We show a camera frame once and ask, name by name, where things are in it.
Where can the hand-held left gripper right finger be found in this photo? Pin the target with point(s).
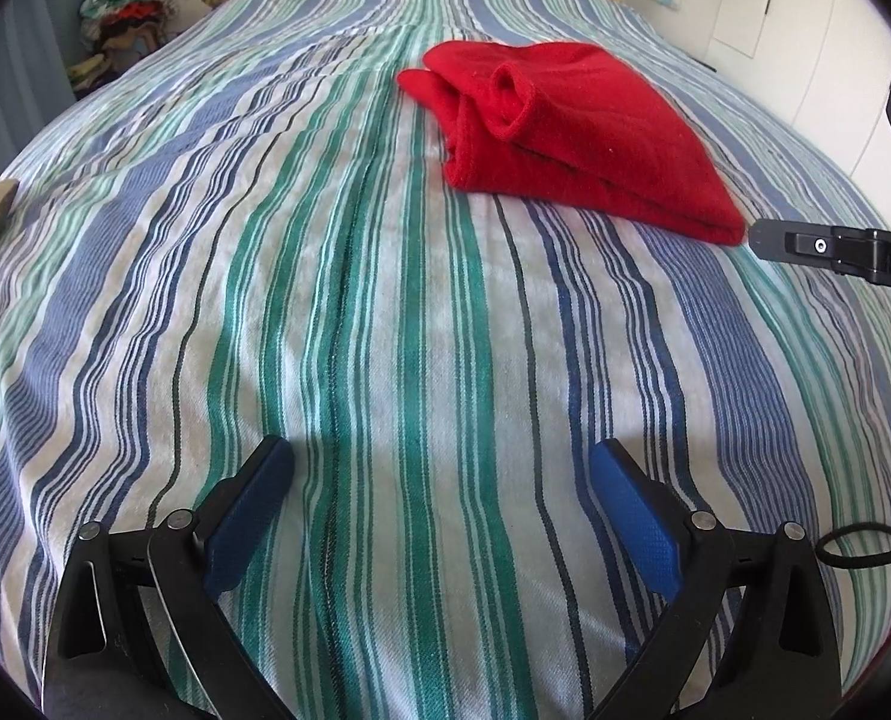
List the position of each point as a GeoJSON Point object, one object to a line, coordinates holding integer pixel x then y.
{"type": "Point", "coordinates": [640, 525]}

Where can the striped bedspread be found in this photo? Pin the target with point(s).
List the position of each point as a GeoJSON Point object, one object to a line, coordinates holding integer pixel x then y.
{"type": "Point", "coordinates": [385, 360]}

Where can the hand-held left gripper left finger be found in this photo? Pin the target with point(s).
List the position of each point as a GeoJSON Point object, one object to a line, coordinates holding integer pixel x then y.
{"type": "Point", "coordinates": [246, 525]}

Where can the white wardrobe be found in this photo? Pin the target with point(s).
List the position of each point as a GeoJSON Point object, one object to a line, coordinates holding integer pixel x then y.
{"type": "Point", "coordinates": [805, 30]}

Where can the blue curtain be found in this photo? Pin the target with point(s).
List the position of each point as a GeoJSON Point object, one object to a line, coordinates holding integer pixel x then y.
{"type": "Point", "coordinates": [10, 75]}

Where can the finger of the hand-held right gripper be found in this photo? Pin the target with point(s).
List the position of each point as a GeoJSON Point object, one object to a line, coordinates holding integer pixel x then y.
{"type": "Point", "coordinates": [805, 244]}

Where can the pile of colourful clothes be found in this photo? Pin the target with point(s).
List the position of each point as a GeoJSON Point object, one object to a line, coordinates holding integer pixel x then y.
{"type": "Point", "coordinates": [126, 22]}

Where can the red sweater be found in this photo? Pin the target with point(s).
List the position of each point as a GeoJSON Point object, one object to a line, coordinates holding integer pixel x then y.
{"type": "Point", "coordinates": [603, 142]}

